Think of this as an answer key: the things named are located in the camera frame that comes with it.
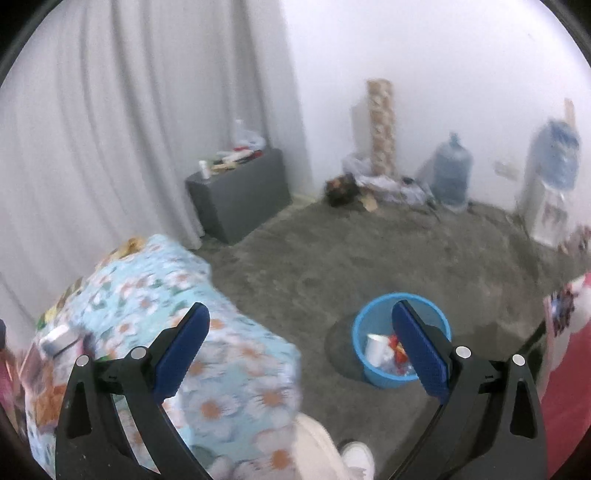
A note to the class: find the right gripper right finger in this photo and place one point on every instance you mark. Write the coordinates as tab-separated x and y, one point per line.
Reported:
489	423

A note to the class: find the blue plastic trash basket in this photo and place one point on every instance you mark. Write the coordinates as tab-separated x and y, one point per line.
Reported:
376	318

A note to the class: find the pink floral cloth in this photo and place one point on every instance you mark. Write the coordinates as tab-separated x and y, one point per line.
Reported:
564	380

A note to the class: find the floral blue tablecloth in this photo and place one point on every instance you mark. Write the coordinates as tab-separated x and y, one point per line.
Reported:
236	406

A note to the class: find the silver tin box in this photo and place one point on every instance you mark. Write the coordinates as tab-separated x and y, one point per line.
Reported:
59	339

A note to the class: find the white paper cup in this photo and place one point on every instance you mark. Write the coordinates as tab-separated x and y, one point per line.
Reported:
378	350

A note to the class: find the white shoe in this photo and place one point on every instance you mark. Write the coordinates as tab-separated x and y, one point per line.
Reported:
359	461

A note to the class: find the white water dispenser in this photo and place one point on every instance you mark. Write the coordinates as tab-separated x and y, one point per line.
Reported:
545	213

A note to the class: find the grey storage cabinet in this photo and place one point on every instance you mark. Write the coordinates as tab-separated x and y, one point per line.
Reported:
231	205

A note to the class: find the empty blue water jug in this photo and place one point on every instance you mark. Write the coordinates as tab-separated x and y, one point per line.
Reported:
452	170

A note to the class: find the white curtain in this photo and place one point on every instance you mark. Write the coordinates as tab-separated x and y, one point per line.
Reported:
106	108

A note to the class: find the blue jug on dispenser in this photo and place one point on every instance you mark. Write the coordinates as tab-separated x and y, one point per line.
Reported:
556	155

